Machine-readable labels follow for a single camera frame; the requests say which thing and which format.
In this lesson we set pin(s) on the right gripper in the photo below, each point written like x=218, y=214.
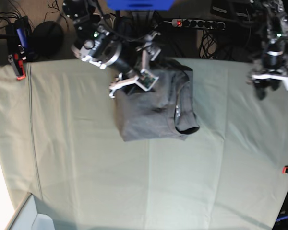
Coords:
x=127, y=65

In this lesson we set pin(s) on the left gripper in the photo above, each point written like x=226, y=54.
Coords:
x=273, y=59

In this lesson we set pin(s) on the grey t-shirt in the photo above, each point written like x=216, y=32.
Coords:
x=166, y=111

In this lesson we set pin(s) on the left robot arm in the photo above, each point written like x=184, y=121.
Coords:
x=271, y=24

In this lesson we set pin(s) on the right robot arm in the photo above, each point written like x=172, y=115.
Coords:
x=99, y=43

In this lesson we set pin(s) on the blue box top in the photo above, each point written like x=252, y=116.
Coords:
x=139, y=4

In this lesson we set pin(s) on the black power strip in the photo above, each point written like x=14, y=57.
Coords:
x=198, y=24

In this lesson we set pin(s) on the black round floor base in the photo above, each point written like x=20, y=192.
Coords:
x=47, y=39

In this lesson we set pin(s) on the pale green table cloth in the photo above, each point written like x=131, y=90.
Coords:
x=58, y=141

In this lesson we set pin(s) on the red clamp top left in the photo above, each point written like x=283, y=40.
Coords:
x=17, y=46

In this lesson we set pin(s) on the blue clamp bottom right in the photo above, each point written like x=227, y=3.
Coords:
x=282, y=218

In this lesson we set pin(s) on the white bin bottom left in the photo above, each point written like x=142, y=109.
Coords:
x=27, y=217

